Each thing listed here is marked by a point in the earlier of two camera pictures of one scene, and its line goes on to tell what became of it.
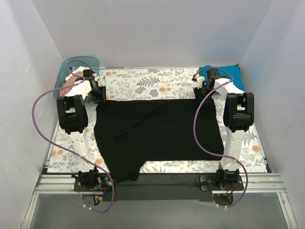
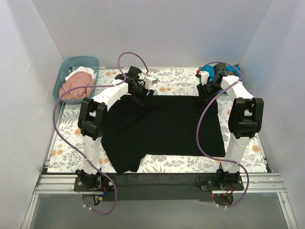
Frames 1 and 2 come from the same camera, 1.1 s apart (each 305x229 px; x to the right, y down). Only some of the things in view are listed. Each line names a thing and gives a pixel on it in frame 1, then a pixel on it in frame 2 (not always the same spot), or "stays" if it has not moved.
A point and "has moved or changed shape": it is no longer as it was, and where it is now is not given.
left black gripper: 100,94 -> 143,96
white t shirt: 77,70 stays
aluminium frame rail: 252,182 stays
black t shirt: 129,134 has moved or changed shape
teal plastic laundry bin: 70,63 stays
